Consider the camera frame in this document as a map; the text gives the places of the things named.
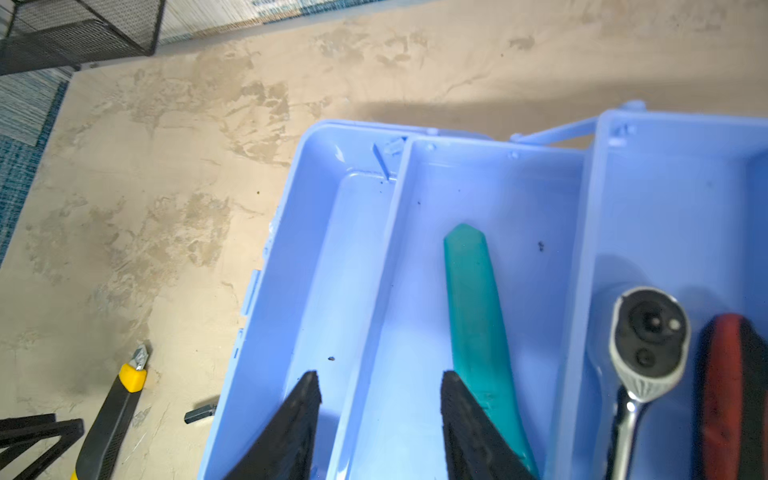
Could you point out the black yellow utility knife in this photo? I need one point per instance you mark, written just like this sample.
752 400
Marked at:
98 455

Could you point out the white and blue toolbox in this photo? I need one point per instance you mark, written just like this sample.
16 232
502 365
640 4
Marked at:
353 286

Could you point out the red hex key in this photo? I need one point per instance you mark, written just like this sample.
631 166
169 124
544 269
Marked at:
200 413

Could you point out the yellow black handle ratchet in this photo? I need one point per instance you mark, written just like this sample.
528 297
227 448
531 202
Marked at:
648 346

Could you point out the teal utility knife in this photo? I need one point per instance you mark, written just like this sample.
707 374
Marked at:
480 350

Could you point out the red black handle ratchet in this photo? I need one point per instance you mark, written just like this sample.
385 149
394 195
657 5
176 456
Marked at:
730 428

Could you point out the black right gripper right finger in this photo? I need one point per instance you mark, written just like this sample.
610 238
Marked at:
474 448

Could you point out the black wire shelf rack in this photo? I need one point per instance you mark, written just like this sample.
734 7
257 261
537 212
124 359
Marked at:
45 34

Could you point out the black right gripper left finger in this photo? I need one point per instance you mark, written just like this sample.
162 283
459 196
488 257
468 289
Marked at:
284 450

